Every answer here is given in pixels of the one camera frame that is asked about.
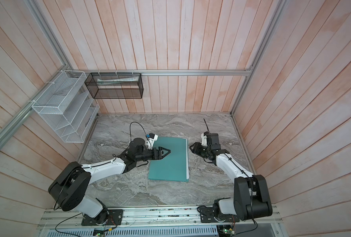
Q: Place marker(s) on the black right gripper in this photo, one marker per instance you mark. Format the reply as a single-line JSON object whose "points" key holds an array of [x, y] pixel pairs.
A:
{"points": [[197, 145]]}

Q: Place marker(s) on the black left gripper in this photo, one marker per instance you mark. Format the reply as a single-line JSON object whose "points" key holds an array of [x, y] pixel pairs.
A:
{"points": [[159, 156]]}

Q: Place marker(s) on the green file folder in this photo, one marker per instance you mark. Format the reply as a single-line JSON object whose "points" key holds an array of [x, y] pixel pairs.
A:
{"points": [[173, 166]]}

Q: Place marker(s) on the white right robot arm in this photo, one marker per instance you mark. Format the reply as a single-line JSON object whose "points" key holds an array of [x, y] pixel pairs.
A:
{"points": [[251, 197]]}

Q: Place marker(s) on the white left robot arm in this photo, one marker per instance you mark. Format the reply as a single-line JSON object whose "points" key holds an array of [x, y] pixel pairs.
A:
{"points": [[69, 188]]}

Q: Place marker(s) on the black mesh basket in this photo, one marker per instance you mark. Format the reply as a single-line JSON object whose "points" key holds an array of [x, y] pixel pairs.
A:
{"points": [[112, 92]]}

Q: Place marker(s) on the paper inside black basket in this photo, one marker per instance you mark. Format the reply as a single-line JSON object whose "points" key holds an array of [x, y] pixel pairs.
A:
{"points": [[125, 81]]}

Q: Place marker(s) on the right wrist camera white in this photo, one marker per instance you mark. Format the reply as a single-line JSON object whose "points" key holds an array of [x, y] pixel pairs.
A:
{"points": [[204, 138]]}

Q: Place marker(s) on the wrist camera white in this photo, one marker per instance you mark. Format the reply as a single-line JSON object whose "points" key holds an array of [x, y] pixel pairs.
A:
{"points": [[204, 138], [152, 137]]}

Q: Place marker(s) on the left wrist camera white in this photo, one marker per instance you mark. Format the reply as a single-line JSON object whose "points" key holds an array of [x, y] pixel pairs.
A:
{"points": [[152, 137]]}

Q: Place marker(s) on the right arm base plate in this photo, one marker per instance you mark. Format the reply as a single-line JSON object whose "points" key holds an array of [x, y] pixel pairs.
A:
{"points": [[211, 215]]}

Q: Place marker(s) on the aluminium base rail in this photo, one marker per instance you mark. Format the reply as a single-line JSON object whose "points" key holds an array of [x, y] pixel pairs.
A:
{"points": [[142, 216]]}

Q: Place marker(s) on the horizontal aluminium frame bar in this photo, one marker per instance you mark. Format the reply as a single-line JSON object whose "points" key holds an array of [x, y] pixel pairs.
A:
{"points": [[177, 72]]}

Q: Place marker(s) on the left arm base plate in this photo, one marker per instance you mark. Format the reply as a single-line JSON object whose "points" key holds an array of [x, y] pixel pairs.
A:
{"points": [[110, 217]]}

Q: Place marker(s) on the white wire mesh shelf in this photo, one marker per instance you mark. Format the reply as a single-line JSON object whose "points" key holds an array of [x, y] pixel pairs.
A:
{"points": [[68, 111]]}

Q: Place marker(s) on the left aluminium frame bar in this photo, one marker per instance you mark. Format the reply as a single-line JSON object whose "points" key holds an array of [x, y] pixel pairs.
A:
{"points": [[7, 132]]}

